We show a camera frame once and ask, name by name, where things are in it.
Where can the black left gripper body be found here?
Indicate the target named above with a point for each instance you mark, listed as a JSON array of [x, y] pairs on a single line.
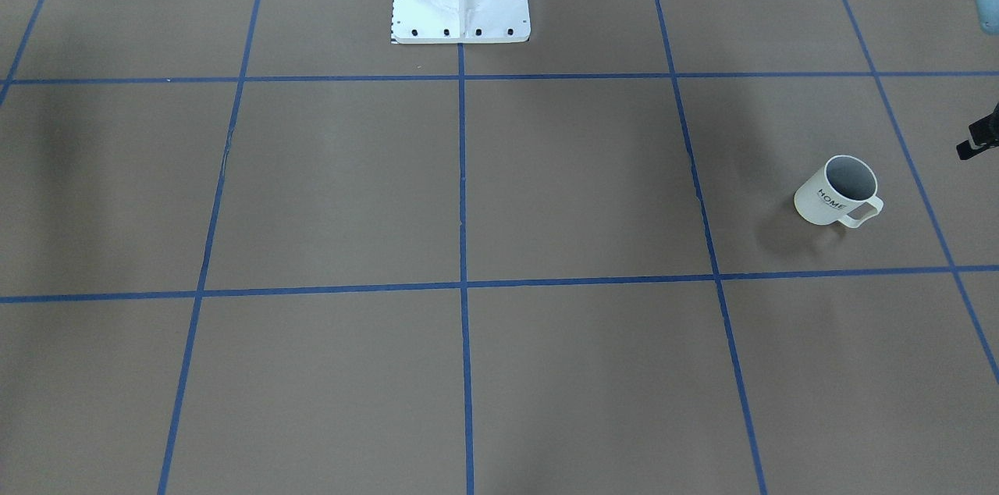
[[985, 133]]

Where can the white HOME mug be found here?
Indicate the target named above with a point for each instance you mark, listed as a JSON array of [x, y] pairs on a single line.
[[844, 190]]

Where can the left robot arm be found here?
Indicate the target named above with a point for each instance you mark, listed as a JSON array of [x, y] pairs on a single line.
[[987, 13]]

